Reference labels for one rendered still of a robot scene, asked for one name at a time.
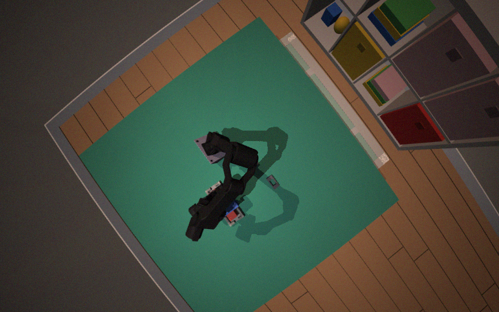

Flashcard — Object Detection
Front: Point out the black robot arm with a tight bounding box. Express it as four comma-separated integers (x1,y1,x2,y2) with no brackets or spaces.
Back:
186,132,258,242

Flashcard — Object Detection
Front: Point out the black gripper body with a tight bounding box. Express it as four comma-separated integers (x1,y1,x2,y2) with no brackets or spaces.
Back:
189,184,223,216

